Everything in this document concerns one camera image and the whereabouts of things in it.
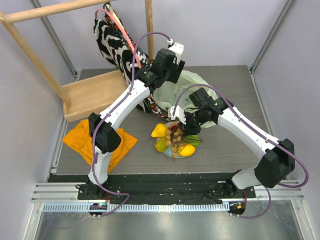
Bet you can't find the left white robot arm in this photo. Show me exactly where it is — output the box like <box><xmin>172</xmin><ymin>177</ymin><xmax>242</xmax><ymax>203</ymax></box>
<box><xmin>88</xmin><ymin>42</ymin><xmax>185</xmax><ymax>200</ymax></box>

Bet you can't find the green avocado print plastic bag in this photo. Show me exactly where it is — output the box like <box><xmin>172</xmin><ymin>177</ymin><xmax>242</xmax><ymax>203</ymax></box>
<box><xmin>152</xmin><ymin>70</ymin><xmax>218</xmax><ymax>128</ymax></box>

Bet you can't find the yellow fake lemon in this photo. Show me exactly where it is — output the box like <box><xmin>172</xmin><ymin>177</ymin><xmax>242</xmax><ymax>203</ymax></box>
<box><xmin>178</xmin><ymin>143</ymin><xmax>196</xmax><ymax>157</ymax></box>

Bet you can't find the white slotted cable duct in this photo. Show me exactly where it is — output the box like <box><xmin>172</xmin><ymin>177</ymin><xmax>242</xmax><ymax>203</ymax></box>
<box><xmin>42</xmin><ymin>202</ymin><xmax>230</xmax><ymax>213</ymax></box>

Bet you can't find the wooden tray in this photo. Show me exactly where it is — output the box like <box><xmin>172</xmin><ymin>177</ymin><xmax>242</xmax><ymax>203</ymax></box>
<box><xmin>62</xmin><ymin>70</ymin><xmax>127</xmax><ymax>122</ymax></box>

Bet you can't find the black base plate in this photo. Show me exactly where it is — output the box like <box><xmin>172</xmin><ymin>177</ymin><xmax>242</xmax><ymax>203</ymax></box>
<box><xmin>76</xmin><ymin>172</ymin><xmax>256</xmax><ymax>205</ymax></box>

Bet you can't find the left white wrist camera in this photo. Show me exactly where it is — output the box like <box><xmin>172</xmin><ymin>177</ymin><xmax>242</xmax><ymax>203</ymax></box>
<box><xmin>168</xmin><ymin>42</ymin><xmax>184</xmax><ymax>62</ymax></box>

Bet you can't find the red fake watermelon slice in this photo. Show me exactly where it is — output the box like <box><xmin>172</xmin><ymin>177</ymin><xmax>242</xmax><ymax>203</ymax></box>
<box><xmin>167</xmin><ymin>121</ymin><xmax>179</xmax><ymax>130</ymax></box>

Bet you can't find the orange cloth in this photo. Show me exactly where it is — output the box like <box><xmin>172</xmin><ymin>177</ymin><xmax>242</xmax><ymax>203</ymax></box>
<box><xmin>61</xmin><ymin>119</ymin><xmax>139</xmax><ymax>174</ymax></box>

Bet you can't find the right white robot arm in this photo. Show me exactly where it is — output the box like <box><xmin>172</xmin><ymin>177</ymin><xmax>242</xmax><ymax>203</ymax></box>
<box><xmin>183</xmin><ymin>87</ymin><xmax>295</xmax><ymax>198</ymax></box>

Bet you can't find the zebra print tote bag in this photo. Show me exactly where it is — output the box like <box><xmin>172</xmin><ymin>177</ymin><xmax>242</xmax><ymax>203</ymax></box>
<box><xmin>93</xmin><ymin>14</ymin><xmax>169</xmax><ymax>122</ymax></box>

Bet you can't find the yellow fake pear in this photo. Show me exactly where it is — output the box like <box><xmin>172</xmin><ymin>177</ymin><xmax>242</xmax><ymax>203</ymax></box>
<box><xmin>151</xmin><ymin>123</ymin><xmax>167</xmax><ymax>138</ymax></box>

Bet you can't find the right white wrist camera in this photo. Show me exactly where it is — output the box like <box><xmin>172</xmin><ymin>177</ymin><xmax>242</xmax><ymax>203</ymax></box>
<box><xmin>168</xmin><ymin>106</ymin><xmax>186</xmax><ymax>125</ymax></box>

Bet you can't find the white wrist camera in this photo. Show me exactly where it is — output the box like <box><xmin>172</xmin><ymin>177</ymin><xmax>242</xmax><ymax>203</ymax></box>
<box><xmin>168</xmin><ymin>42</ymin><xmax>184</xmax><ymax>62</ymax></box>
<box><xmin>168</xmin><ymin>106</ymin><xmax>186</xmax><ymax>125</ymax></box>

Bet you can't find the wooden rack frame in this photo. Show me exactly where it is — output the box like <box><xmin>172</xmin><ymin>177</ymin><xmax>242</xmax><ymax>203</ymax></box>
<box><xmin>0</xmin><ymin>0</ymin><xmax>155</xmax><ymax>106</ymax></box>

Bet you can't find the cream and blue ceramic plate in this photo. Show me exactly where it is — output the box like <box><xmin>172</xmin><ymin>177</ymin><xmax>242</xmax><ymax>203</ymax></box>
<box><xmin>154</xmin><ymin>121</ymin><xmax>197</xmax><ymax>159</ymax></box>

